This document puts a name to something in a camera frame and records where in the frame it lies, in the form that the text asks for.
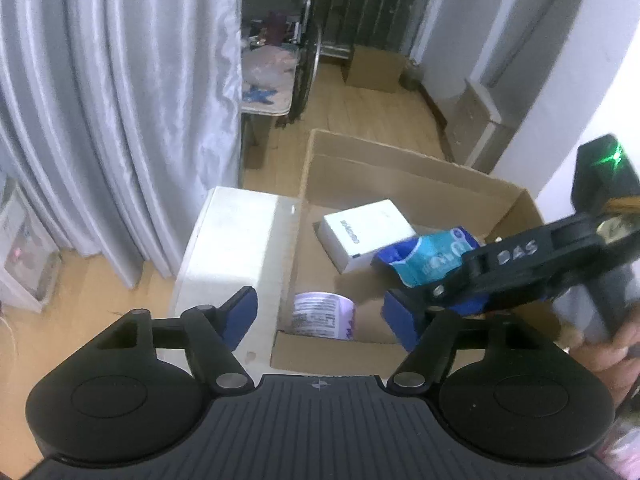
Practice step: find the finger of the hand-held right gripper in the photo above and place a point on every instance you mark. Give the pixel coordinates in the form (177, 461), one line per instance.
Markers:
(457, 287)

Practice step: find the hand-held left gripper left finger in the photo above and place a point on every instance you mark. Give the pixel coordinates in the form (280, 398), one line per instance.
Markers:
(240, 315)

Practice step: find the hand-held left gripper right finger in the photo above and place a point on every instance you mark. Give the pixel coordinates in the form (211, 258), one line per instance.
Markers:
(400, 320)

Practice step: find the blue wet wipes pack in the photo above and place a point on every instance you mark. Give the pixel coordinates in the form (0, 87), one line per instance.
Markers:
(425, 260)

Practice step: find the purple air freshener can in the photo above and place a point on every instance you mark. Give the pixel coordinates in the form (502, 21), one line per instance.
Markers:
(320, 315)

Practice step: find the white carton box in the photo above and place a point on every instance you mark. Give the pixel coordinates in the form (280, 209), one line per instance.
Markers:
(365, 230)

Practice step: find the large cardboard box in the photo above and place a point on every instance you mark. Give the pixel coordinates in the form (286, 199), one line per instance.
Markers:
(360, 175)

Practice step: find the person's right hand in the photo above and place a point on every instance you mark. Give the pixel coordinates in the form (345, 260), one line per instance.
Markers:
(610, 365)

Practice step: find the white table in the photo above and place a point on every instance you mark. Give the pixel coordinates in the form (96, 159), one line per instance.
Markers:
(230, 240)

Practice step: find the dark bin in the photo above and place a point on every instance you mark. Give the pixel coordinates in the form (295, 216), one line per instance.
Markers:
(414, 76)

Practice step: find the person's pink clothing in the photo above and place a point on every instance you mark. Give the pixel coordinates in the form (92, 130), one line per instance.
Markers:
(625, 455)

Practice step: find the white water dispenser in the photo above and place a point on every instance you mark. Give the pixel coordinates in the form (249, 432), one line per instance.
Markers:
(25, 260)

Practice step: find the floral cushioned chair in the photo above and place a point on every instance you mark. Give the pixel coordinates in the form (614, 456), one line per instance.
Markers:
(265, 85)

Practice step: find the small cardboard box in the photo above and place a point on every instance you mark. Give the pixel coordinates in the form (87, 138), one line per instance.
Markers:
(375, 67)

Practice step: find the grey curtain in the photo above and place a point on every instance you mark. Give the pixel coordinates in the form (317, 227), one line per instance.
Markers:
(125, 110)

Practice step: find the black wheel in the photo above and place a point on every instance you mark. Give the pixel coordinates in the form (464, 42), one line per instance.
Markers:
(318, 45)

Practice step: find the metal railing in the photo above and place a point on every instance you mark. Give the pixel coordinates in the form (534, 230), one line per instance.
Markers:
(370, 10)

